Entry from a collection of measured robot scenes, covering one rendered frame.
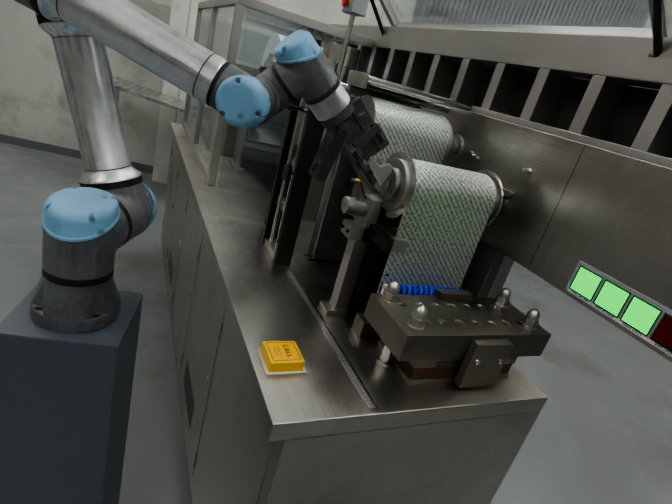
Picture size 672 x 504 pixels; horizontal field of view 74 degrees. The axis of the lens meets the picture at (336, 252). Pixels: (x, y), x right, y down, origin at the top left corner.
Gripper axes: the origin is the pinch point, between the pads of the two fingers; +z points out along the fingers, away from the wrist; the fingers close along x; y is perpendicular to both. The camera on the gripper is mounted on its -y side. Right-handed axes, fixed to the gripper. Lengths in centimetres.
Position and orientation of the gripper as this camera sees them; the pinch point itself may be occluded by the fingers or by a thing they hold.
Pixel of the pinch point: (374, 190)
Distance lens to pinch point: 99.5
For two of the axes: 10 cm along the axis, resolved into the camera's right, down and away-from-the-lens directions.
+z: 5.2, 6.3, 5.7
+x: -3.7, -4.4, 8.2
